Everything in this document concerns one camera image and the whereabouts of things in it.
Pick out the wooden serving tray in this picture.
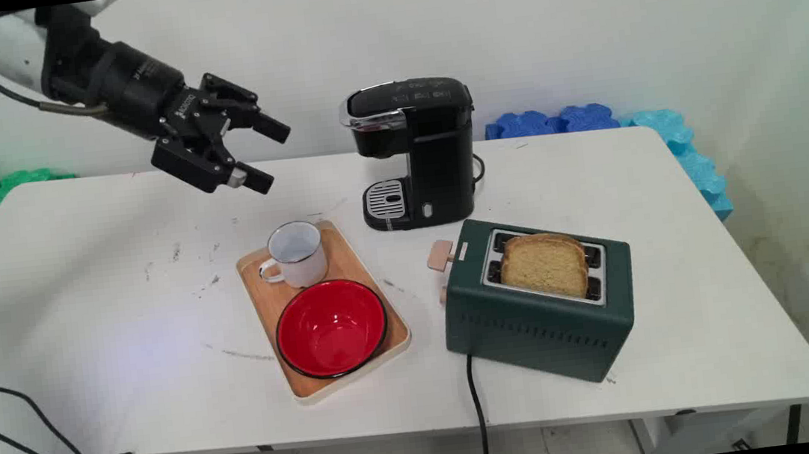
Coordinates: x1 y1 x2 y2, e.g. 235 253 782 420
231 210 419 412

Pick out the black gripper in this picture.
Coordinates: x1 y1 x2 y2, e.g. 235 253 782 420
83 25 298 213

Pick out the beige toaster lever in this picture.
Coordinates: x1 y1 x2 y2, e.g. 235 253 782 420
424 237 459 275

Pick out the toasted bread slice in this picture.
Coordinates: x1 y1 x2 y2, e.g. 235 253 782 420
495 227 595 308

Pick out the white enamel mug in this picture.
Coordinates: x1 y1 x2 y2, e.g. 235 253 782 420
253 218 332 294

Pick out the black toaster power cord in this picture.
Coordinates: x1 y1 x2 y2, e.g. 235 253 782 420
463 352 491 454

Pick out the dark green toaster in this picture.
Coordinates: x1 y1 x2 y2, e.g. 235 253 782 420
433 201 645 399

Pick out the red bowl with black rim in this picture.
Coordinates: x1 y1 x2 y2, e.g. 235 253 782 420
269 274 395 385

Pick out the black coffee machine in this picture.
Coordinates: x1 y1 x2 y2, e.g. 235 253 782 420
336 72 488 237

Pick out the light blue foam mat tile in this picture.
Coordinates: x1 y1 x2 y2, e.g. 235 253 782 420
617 104 698 161
670 144 737 227

